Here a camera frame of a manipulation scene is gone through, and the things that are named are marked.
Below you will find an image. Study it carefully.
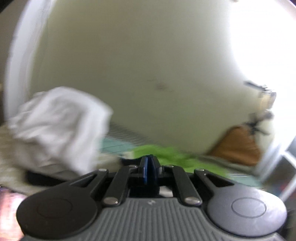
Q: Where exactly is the green navy white knit sweater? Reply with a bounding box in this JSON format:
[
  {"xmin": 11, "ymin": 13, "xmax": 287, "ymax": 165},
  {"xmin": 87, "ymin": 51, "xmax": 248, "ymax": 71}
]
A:
[{"xmin": 132, "ymin": 145, "xmax": 228, "ymax": 178}]

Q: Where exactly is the orange brown pillow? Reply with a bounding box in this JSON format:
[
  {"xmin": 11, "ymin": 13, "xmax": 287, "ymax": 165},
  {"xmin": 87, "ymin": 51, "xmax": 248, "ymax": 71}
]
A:
[{"xmin": 208, "ymin": 125, "xmax": 261, "ymax": 167}]

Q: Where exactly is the white folded garment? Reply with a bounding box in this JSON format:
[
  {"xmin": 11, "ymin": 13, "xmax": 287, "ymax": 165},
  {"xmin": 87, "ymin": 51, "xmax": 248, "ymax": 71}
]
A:
[{"xmin": 8, "ymin": 86, "xmax": 113, "ymax": 180}]

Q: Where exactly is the black folded garment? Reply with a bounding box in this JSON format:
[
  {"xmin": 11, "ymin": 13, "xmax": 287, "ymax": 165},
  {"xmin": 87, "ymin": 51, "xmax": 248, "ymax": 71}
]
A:
[{"xmin": 25, "ymin": 171, "xmax": 66, "ymax": 187}]

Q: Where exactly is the patterned beige teal bedsheet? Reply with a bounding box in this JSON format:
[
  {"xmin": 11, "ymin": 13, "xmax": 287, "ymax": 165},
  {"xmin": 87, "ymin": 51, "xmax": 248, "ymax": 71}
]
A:
[{"xmin": 1, "ymin": 124, "xmax": 260, "ymax": 195}]

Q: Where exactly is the black tape star on wall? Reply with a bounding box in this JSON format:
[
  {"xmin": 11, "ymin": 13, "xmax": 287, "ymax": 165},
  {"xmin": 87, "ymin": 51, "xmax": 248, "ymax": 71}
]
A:
[{"xmin": 244, "ymin": 110, "xmax": 273, "ymax": 136}]

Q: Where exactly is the metal bed frame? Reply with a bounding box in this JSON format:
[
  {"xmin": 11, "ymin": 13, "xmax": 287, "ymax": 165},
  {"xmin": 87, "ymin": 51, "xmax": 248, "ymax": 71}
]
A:
[{"xmin": 252, "ymin": 137, "xmax": 295, "ymax": 202}]

